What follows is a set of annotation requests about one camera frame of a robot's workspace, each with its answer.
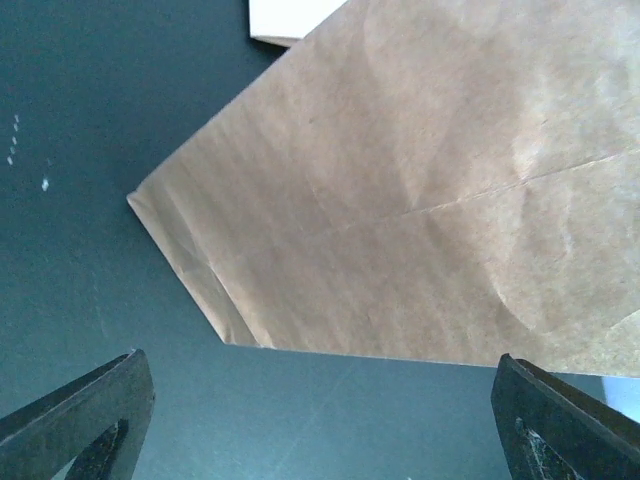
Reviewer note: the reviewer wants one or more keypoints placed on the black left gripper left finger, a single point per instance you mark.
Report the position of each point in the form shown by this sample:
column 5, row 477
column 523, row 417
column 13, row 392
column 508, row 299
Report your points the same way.
column 95, row 424

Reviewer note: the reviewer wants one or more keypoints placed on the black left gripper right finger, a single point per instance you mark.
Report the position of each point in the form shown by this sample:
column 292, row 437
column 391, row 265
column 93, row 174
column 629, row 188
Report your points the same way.
column 551, row 430

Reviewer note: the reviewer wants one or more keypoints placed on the large brown paper bag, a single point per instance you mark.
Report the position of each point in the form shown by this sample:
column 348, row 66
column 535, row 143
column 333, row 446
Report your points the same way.
column 445, row 181

